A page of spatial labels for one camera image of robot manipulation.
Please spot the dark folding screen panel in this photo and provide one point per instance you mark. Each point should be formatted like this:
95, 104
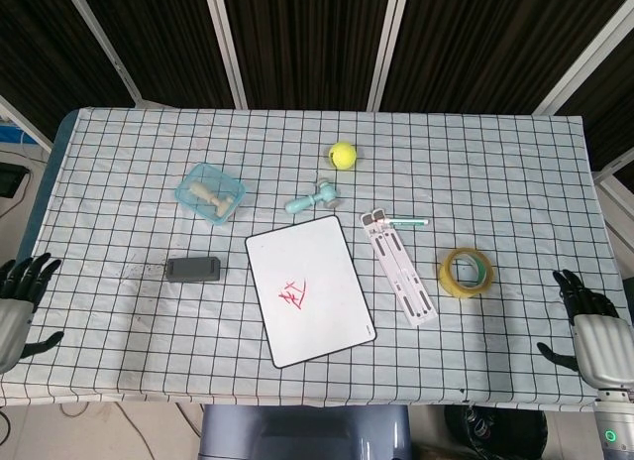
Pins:
312, 43
39, 48
485, 43
163, 34
614, 118

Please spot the white whiteboard with black rim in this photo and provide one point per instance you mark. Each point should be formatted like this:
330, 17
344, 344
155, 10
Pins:
317, 262

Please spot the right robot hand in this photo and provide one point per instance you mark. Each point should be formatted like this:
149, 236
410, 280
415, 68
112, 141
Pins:
602, 346

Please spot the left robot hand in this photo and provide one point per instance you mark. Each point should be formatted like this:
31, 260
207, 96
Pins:
12, 321

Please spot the blue plastic container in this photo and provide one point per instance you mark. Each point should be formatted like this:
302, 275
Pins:
198, 199

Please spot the white folding laptop stand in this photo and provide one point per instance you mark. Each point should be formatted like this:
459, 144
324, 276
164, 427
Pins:
403, 276

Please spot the green white marker pen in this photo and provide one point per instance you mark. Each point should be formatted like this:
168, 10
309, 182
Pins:
408, 223

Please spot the gray board eraser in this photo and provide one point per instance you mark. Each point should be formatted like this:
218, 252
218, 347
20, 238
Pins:
193, 270

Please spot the blue box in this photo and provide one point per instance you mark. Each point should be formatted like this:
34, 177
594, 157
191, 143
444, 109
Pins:
15, 133

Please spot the blue gray robot base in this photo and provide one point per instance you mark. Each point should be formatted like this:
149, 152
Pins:
307, 430

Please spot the yellow tennis ball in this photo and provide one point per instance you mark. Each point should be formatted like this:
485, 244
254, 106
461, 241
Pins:
343, 155

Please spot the yellow tape roll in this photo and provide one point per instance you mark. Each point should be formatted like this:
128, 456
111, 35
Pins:
448, 276

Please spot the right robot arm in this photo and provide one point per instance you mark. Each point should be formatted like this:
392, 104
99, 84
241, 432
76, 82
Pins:
614, 420

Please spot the beige wooden stamp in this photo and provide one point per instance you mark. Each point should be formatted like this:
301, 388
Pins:
213, 198

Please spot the checkered white tablecloth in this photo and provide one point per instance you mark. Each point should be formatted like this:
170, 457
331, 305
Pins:
148, 331

